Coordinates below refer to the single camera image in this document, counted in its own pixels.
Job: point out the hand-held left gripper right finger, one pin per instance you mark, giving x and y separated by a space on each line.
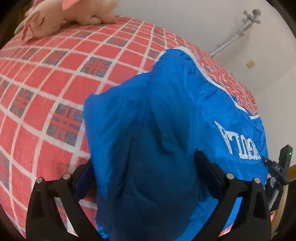
208 173

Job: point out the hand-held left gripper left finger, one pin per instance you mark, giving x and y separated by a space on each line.
81 183

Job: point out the blue puffer jacket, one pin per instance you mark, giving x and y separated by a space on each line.
161 139

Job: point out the red plaid blanket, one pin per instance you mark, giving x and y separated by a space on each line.
57 81

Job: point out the pink unicorn plush toy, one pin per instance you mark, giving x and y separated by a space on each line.
69 14

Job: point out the beige wall socket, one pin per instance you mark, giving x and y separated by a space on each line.
250 64

